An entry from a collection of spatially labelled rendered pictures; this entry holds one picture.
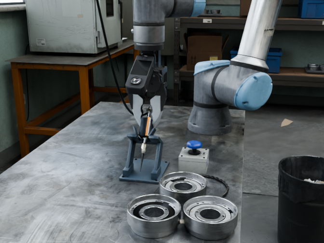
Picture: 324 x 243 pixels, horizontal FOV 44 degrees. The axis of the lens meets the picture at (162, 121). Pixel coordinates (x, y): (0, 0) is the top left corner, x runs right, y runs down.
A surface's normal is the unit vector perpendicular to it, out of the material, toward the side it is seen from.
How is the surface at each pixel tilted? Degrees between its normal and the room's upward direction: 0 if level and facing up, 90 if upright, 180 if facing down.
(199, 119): 72
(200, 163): 90
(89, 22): 90
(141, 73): 31
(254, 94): 97
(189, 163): 90
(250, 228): 0
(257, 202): 0
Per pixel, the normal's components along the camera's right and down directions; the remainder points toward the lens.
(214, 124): 0.05, 0.00
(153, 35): 0.24, 0.29
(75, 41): -0.19, 0.29
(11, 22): 0.98, 0.07
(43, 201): 0.00, -0.95
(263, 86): 0.55, 0.37
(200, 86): -0.79, 0.22
